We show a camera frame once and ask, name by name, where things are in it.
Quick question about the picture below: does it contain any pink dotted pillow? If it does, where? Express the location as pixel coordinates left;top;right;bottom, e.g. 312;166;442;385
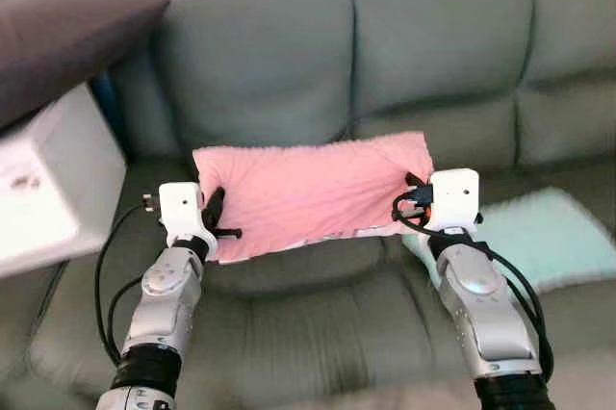
192;130;435;265

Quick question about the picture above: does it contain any green leather sofa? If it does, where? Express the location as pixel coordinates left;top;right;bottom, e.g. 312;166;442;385
0;0;616;410

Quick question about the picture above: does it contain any dark grey pillow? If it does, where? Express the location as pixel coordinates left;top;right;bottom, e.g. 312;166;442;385
0;0;172;132

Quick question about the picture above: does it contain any mint green cushion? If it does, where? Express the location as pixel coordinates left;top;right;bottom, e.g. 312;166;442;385
404;187;616;295

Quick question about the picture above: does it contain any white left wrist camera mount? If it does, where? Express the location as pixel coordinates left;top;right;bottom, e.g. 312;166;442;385
157;182;218;262

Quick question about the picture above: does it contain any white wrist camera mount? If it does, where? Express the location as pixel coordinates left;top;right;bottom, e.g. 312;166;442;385
429;168;481;236
157;182;218;262

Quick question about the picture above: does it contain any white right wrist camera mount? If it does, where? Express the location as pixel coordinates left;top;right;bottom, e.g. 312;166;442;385
429;168;481;236

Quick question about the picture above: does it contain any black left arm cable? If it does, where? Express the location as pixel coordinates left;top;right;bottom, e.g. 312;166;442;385
94;194;163;365

